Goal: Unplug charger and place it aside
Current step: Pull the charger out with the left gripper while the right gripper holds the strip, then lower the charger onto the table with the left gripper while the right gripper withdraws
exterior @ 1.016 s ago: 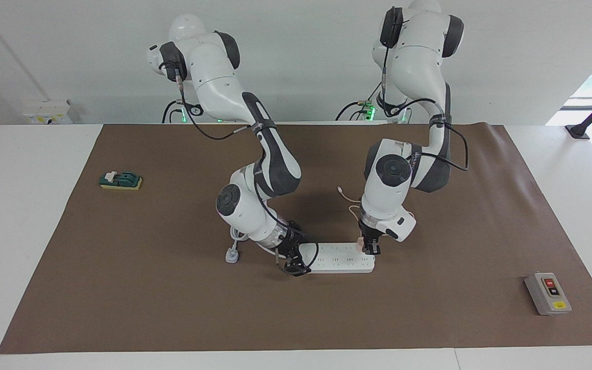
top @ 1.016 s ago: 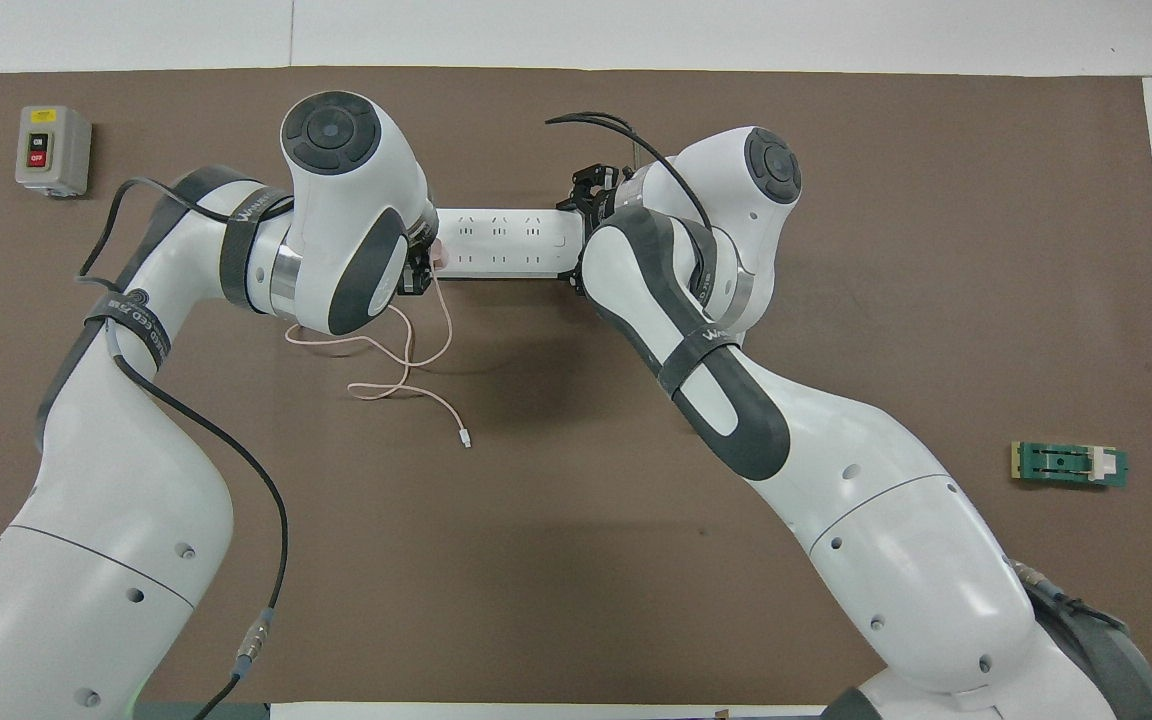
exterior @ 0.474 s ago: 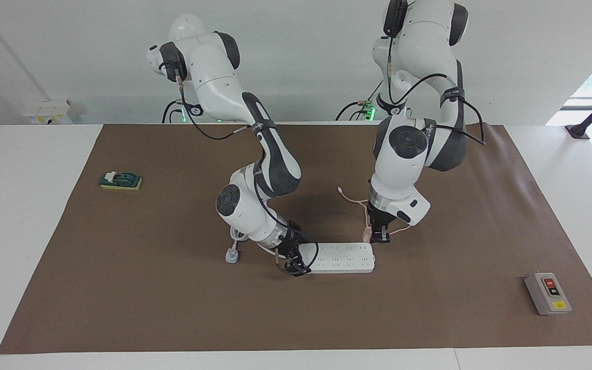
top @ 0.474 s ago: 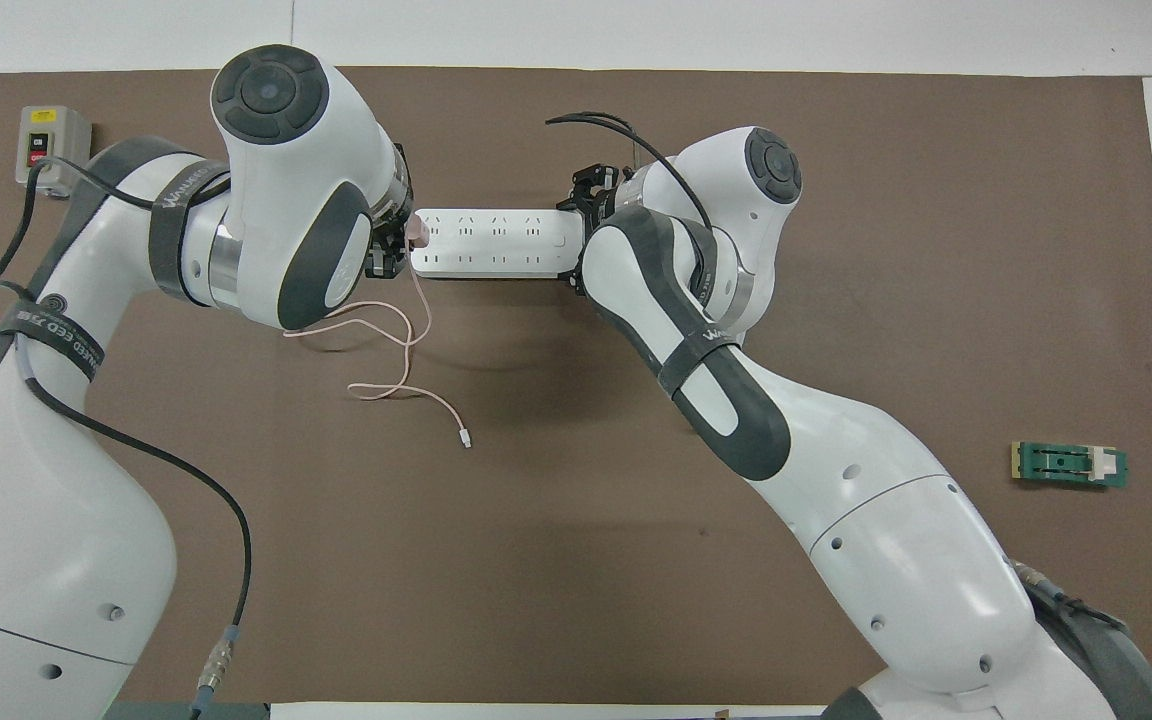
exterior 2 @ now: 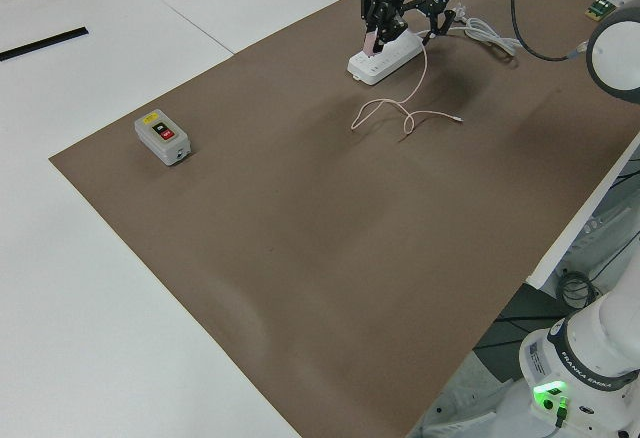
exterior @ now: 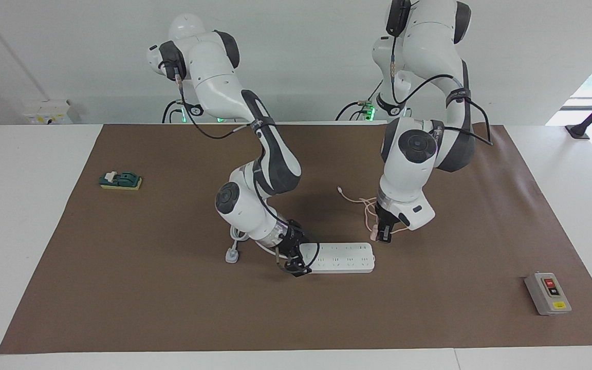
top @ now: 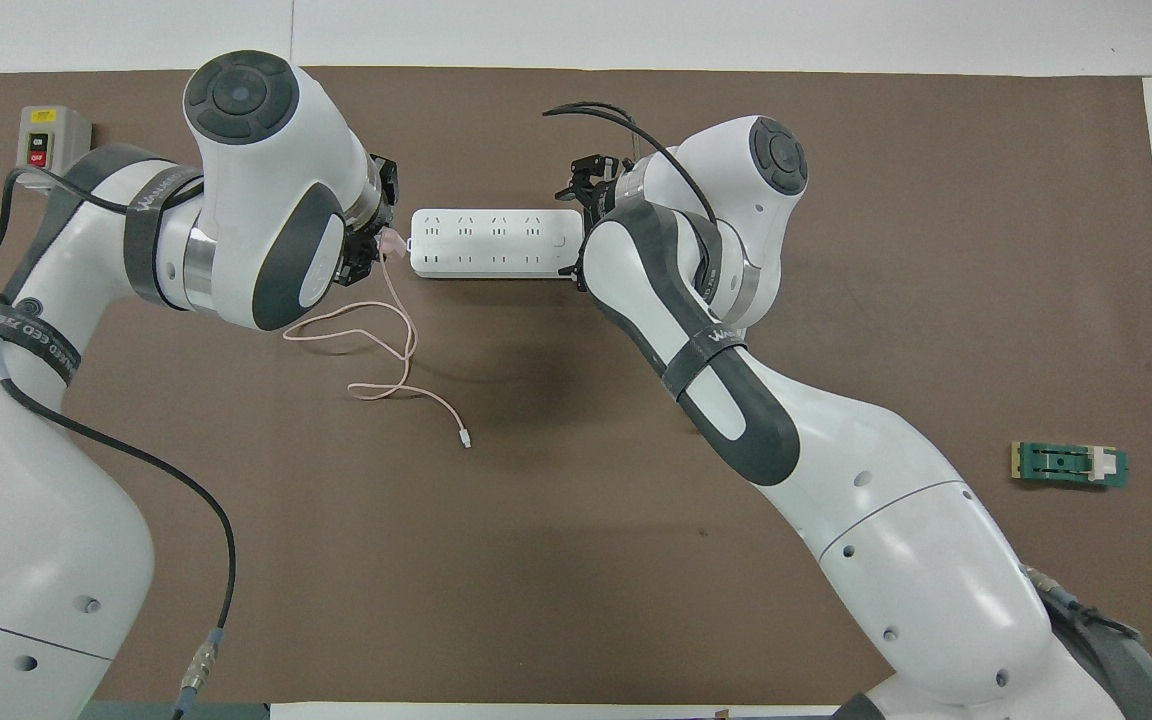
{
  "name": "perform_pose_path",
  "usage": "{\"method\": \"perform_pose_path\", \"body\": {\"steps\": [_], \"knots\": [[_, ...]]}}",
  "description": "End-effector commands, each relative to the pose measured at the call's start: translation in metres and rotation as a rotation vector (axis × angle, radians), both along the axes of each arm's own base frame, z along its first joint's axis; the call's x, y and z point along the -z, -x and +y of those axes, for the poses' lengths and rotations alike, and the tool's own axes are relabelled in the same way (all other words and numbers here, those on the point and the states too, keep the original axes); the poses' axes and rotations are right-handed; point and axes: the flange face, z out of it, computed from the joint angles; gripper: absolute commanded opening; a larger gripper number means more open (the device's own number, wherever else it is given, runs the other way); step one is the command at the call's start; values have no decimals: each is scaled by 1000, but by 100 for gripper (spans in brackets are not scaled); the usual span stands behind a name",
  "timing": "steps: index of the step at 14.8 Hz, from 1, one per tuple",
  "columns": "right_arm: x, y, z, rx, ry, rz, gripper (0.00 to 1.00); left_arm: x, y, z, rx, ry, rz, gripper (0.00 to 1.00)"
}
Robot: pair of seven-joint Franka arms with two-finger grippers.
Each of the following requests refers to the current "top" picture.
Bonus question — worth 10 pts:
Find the brown table mat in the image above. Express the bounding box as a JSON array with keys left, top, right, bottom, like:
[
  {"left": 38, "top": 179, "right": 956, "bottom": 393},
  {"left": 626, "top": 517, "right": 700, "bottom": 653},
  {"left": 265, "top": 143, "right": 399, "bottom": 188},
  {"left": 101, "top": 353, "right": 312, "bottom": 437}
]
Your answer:
[{"left": 0, "top": 66, "right": 1152, "bottom": 706}]

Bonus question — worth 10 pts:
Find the green circuit board module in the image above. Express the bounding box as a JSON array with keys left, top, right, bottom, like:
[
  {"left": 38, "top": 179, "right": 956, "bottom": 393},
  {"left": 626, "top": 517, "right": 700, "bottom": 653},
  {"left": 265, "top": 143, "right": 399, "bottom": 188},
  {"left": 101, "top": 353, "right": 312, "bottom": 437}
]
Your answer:
[{"left": 1011, "top": 441, "right": 1130, "bottom": 491}]

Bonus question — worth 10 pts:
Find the pink charging cable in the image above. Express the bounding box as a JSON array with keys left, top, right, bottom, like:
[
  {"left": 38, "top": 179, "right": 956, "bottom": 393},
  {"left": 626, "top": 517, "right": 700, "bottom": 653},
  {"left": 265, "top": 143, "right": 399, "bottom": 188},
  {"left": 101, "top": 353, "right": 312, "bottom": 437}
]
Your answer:
[{"left": 283, "top": 250, "right": 473, "bottom": 449}]

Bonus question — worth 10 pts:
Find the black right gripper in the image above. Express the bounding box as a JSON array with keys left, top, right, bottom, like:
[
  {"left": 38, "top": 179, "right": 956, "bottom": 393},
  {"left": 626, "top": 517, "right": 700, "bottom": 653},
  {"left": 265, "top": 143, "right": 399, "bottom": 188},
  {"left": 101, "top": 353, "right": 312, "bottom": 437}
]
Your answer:
[{"left": 554, "top": 153, "right": 635, "bottom": 293}]

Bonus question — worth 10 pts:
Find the white power strip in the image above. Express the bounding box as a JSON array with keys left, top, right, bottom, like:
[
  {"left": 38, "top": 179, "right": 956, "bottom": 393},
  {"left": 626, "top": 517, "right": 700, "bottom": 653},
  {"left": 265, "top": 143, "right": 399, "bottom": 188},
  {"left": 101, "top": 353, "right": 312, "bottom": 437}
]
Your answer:
[{"left": 410, "top": 208, "right": 585, "bottom": 280}]

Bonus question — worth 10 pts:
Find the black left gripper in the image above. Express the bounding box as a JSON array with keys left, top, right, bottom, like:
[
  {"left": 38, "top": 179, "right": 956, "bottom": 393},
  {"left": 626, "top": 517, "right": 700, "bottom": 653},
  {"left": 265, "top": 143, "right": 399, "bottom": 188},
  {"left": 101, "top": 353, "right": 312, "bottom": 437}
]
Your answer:
[{"left": 334, "top": 153, "right": 401, "bottom": 289}]

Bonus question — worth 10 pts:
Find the gray on-off switch box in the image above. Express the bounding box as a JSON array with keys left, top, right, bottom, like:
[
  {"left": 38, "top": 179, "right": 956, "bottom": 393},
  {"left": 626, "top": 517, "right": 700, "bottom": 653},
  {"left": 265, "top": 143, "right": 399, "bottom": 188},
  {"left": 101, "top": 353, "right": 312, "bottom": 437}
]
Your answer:
[{"left": 18, "top": 105, "right": 93, "bottom": 191}]

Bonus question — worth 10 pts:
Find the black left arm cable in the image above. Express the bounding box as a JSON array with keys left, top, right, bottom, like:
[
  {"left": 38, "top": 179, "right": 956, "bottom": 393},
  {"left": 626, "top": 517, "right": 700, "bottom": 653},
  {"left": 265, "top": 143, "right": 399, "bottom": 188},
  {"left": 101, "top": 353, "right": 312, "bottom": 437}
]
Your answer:
[{"left": 0, "top": 166, "right": 238, "bottom": 720}]

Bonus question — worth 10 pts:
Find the gray right arm cable sleeve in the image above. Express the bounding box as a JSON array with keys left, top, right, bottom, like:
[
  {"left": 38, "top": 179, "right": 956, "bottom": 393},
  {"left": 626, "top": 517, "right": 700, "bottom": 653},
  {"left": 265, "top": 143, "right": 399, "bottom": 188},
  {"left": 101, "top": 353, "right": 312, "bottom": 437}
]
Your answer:
[{"left": 1021, "top": 565, "right": 1152, "bottom": 720}]

